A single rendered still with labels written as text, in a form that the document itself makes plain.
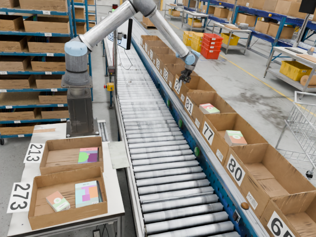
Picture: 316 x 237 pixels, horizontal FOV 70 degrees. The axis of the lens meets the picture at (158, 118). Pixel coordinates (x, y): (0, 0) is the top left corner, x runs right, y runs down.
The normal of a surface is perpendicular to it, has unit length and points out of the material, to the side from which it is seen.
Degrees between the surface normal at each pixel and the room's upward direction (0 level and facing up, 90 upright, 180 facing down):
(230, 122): 89
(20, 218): 0
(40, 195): 1
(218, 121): 90
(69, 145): 88
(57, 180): 89
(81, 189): 0
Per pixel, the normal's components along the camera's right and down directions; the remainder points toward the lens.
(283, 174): -0.97, 0.04
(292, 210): 0.24, 0.51
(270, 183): 0.09, -0.85
